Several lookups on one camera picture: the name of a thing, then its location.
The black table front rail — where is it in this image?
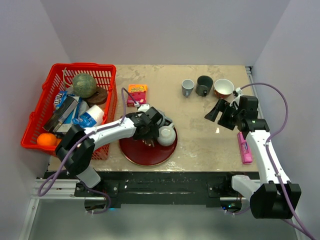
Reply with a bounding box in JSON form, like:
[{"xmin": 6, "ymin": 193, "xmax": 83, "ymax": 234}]
[{"xmin": 42, "ymin": 169, "xmax": 263, "ymax": 209}]

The red floral mug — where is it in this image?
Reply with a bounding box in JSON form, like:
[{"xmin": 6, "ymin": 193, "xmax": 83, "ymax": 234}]
[{"xmin": 213, "ymin": 78, "xmax": 235, "ymax": 98}]

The green round melon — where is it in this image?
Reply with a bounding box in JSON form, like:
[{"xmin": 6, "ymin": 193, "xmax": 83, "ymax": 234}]
[{"xmin": 72, "ymin": 73, "xmax": 97, "ymax": 98}]

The dark red round tray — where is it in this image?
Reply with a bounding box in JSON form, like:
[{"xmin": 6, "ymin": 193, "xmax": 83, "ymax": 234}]
[{"xmin": 119, "ymin": 124, "xmax": 178, "ymax": 167}]

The small brown espresso cup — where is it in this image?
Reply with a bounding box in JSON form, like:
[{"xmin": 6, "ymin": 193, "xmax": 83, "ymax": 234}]
[{"xmin": 142, "ymin": 138, "xmax": 156, "ymax": 147}]

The blue candy bag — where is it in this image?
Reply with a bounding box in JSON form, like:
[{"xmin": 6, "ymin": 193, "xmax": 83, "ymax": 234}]
[{"xmin": 53, "ymin": 91, "xmax": 68, "ymax": 111}]

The brown wooden disc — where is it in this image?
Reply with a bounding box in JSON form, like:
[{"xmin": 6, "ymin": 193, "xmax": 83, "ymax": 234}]
[{"xmin": 85, "ymin": 87, "xmax": 108, "ymax": 105}]

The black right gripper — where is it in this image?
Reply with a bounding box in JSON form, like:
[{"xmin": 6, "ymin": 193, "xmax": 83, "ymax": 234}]
[{"xmin": 204, "ymin": 98, "xmax": 243, "ymax": 131}]

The black carton box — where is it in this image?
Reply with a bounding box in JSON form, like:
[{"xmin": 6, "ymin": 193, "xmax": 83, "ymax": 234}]
[{"xmin": 43, "ymin": 96, "xmax": 78, "ymax": 133}]

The red plastic basket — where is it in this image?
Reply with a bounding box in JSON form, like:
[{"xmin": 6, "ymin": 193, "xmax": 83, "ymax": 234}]
[{"xmin": 20, "ymin": 62, "xmax": 118, "ymax": 156}]

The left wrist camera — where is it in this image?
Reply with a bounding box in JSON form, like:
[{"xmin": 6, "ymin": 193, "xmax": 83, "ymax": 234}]
[{"xmin": 137, "ymin": 103, "xmax": 151, "ymax": 113}]

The pink flat box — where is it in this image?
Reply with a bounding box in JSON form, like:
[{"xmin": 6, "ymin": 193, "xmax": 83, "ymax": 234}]
[{"xmin": 237, "ymin": 132, "xmax": 253, "ymax": 165}]

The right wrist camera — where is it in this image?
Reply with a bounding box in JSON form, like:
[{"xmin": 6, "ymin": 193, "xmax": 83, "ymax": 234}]
[{"xmin": 231, "ymin": 87, "xmax": 243, "ymax": 105}]

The grey-blue round mug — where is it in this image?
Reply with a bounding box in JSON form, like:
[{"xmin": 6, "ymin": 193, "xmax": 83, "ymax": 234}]
[{"xmin": 157, "ymin": 110, "xmax": 173, "ymax": 127}]

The orange pink sponge box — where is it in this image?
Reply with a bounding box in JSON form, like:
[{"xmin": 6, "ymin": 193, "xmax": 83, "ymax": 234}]
[{"xmin": 126, "ymin": 84, "xmax": 148, "ymax": 107}]

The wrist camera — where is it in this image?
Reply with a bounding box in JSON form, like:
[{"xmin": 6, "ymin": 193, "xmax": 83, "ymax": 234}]
[
  {"xmin": 137, "ymin": 103, "xmax": 151, "ymax": 113},
  {"xmin": 231, "ymin": 87, "xmax": 243, "ymax": 105}
]

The dark grey mug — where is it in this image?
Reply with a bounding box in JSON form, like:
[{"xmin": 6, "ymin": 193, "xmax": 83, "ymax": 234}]
[{"xmin": 195, "ymin": 75, "xmax": 214, "ymax": 97}]

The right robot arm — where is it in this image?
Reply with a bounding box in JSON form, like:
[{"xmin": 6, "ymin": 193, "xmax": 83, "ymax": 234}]
[{"xmin": 205, "ymin": 95, "xmax": 302, "ymax": 219}]

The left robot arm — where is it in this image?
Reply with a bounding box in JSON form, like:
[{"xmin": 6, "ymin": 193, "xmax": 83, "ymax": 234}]
[{"xmin": 55, "ymin": 106, "xmax": 166, "ymax": 196}]

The white speckled mug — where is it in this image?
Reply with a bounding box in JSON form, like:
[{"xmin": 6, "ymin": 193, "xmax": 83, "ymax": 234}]
[{"xmin": 157, "ymin": 123, "xmax": 177, "ymax": 147}]

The white blue paper cup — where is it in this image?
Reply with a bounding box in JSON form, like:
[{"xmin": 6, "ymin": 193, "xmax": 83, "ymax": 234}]
[{"xmin": 72, "ymin": 105, "xmax": 104, "ymax": 128}]

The small grey mug white inside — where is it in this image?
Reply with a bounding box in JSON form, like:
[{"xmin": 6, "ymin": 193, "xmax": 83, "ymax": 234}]
[{"xmin": 181, "ymin": 79, "xmax": 195, "ymax": 98}]

